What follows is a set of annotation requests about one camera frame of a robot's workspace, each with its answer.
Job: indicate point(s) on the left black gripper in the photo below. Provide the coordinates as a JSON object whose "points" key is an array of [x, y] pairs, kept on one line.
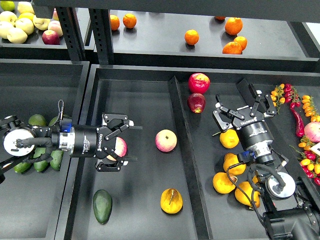
{"points": [[92, 141]]}

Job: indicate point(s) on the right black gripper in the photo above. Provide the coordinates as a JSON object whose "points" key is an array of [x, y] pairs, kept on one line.
{"points": [[250, 126]]}

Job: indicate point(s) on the dark green avocado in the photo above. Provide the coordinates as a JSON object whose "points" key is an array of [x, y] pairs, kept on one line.
{"points": [[102, 203]]}

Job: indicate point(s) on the yellow pear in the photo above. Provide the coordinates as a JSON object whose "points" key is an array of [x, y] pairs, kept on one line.
{"points": [[243, 194], [231, 159], [171, 201], [222, 184], [228, 139]]}

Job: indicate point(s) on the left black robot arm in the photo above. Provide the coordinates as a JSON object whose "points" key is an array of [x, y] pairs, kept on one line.
{"points": [[27, 143]]}

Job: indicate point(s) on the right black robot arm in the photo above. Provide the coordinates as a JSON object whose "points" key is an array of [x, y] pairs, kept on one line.
{"points": [[289, 215]]}

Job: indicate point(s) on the yellow pear top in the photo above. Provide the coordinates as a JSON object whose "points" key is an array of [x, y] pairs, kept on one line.
{"points": [[228, 139]]}

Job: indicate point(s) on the green avocado lower right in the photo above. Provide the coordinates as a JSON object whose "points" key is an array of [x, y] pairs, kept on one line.
{"points": [[57, 156]]}

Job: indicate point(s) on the green avocado top right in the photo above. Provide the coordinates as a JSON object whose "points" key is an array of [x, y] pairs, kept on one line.
{"points": [[53, 121]]}

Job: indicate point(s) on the green avocado middle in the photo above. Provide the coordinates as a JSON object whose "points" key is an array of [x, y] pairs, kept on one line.
{"points": [[40, 165]]}

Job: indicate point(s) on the green avocado top left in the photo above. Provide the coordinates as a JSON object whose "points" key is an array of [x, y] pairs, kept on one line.
{"points": [[37, 120]]}

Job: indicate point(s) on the yellow pear bottom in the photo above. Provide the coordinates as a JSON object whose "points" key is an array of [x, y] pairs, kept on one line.
{"points": [[243, 194]]}

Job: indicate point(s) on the light green avocado bottom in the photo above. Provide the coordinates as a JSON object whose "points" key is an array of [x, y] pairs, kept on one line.
{"points": [[22, 167]]}

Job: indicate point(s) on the pink apple left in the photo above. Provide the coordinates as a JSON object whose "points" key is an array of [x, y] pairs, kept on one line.
{"points": [[120, 147]]}

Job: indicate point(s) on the cherry tomato vine left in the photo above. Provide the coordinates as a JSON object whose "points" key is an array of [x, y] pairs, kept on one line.
{"points": [[277, 96]]}

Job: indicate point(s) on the dark red apple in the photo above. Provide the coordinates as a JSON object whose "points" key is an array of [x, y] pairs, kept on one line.
{"points": [[196, 103]]}

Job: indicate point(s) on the bright red apple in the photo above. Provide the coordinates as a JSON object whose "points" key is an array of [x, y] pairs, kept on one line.
{"points": [[198, 83]]}

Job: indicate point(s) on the red chili pepper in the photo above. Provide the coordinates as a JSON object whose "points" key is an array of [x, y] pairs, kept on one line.
{"points": [[299, 124]]}

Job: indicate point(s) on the orange on shelf front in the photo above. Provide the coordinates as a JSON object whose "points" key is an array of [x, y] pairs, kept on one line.
{"points": [[232, 47]]}

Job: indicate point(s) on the orange cherry tomato vine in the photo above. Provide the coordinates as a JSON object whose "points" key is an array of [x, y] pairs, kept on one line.
{"points": [[310, 109]]}

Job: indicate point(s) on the orange on shelf right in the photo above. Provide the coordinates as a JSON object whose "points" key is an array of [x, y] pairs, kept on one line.
{"points": [[242, 41]]}

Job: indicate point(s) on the pink apple at right edge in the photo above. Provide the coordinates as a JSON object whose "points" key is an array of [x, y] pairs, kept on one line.
{"points": [[312, 131]]}

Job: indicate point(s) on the black middle tray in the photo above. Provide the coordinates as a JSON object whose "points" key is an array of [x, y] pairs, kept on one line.
{"points": [[156, 99]]}

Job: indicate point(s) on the black tray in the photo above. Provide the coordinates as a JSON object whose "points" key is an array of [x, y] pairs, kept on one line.
{"points": [[35, 205], [156, 99]]}

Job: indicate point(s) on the large orange on shelf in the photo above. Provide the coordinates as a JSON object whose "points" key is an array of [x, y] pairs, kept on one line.
{"points": [[233, 26]]}

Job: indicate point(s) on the orange on shelf centre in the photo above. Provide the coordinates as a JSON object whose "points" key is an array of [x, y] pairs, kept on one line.
{"points": [[191, 37]]}

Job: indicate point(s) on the black left tray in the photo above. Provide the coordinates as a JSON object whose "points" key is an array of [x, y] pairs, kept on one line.
{"points": [[35, 205]]}

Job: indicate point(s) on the red apple on shelf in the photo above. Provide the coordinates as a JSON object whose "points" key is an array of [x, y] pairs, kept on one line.
{"points": [[50, 37]]}

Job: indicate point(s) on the orange on shelf left edge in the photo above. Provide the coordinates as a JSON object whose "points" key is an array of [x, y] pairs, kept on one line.
{"points": [[114, 22]]}

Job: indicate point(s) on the pale yellow apple front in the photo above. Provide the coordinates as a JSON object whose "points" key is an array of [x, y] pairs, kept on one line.
{"points": [[16, 36]]}

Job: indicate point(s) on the black shelf post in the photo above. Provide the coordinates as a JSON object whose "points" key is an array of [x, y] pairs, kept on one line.
{"points": [[102, 32]]}

